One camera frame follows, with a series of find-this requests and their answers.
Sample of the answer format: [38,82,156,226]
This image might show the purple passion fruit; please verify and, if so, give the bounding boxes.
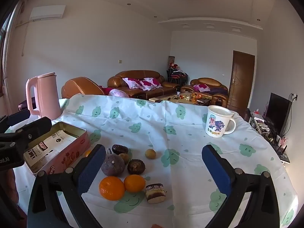
[101,154,126,177]

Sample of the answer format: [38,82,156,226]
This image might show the layered cake piece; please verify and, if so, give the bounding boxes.
[145,183,166,204]

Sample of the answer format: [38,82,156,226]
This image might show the purple blanket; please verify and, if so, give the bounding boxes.
[210,88,228,97]

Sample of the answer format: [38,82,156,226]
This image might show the cluttered television stand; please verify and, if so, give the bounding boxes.
[247,108,291,164]

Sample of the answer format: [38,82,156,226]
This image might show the white magenta flower pillow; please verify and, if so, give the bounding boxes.
[139,77,163,91]
[193,84,211,93]
[122,77,145,91]

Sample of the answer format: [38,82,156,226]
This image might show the black television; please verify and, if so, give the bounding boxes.
[264,93,292,137]

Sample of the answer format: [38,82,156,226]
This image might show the brown leather armchair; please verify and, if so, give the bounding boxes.
[181,77,229,108]

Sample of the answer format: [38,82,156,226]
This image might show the white cloud print tablecloth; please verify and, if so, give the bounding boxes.
[5,93,298,228]

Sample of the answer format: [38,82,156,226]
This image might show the dark brown round fruit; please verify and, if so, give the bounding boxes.
[127,159,146,175]

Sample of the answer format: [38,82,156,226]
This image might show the pink metal tin box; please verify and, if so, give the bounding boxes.
[23,121,91,177]

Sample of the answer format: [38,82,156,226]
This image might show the stacked dark chairs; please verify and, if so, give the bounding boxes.
[167,68,188,86]

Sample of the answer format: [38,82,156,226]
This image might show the brown leather three-seat sofa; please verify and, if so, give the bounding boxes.
[107,70,181,98]

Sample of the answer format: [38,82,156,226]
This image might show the white air conditioner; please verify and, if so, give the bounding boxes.
[29,5,66,21]

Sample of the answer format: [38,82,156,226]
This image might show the brown longan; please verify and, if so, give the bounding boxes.
[118,152,130,165]

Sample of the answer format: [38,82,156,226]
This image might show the brown wooden door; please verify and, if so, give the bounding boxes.
[228,50,256,111]

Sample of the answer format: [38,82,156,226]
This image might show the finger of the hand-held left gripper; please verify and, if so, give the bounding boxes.
[0,110,31,134]
[0,116,52,151]

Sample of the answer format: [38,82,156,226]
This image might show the brown leather chaise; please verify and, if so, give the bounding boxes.
[61,77,106,99]

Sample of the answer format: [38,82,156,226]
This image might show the pink electric kettle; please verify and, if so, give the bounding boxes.
[26,72,63,120]

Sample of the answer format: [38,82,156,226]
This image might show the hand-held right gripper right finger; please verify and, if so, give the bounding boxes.
[201,144,281,228]

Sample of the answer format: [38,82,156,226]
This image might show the white cartoon mug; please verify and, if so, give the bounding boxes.
[205,105,237,139]

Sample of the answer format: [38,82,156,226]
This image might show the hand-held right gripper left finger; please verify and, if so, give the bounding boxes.
[27,144,106,228]

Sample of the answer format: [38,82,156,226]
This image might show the small orange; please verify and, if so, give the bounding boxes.
[124,174,146,193]

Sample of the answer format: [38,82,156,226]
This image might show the cluttered coffee table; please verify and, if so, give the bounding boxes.
[149,92,214,106]

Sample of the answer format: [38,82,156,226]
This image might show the printed paper sheet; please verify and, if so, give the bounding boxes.
[24,129,78,167]

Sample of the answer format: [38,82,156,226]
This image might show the dark purple stool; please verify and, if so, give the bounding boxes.
[18,98,31,111]

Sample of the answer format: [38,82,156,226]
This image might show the dark red date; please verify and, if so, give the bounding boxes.
[112,144,129,155]

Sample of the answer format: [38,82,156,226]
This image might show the large orange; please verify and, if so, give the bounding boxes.
[99,176,125,201]

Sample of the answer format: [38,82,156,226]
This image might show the pale pink pillow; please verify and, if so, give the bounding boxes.
[108,89,130,98]

